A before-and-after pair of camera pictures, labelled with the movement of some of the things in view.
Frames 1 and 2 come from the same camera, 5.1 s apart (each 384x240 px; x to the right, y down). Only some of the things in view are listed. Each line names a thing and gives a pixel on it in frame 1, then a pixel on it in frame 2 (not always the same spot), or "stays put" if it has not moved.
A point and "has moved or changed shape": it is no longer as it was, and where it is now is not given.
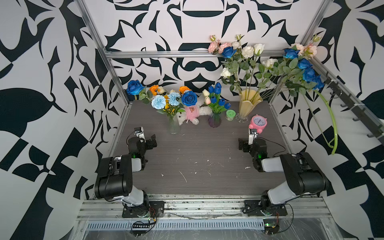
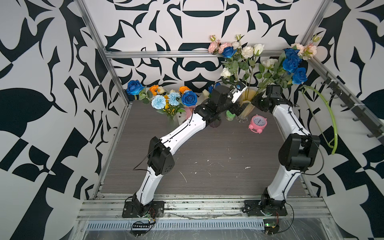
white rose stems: [247, 67] stays put
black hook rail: [366, 120] stays put
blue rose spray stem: [296, 74] has moved or changed shape
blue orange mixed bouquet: [169, 102] stays put
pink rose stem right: [309, 50] stays put
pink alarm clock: [258, 122] stays put
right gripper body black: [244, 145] → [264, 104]
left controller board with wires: [139, 228] stays put
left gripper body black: [147, 145] → [232, 107]
